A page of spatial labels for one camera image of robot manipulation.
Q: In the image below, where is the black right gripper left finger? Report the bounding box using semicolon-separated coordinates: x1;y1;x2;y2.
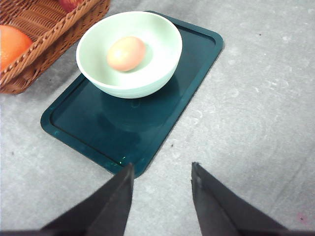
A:
12;163;134;236

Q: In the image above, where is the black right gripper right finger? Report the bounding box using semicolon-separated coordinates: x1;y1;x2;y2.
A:
191;162;315;236

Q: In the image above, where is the light green ceramic bowl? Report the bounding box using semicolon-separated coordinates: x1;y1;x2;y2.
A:
76;11;183;99

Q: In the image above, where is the brown egg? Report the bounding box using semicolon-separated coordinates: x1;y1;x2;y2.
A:
107;36;146;72

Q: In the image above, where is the brown wicker basket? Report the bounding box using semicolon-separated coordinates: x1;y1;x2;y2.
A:
0;0;110;94

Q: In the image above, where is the dark green rectangular tray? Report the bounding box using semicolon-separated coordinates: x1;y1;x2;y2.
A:
41;13;224;177

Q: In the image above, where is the orange tangerine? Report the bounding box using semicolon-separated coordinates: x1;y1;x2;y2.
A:
0;25;33;72

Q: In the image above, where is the red yellow apple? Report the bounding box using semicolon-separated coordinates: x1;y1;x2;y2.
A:
59;0;84;13

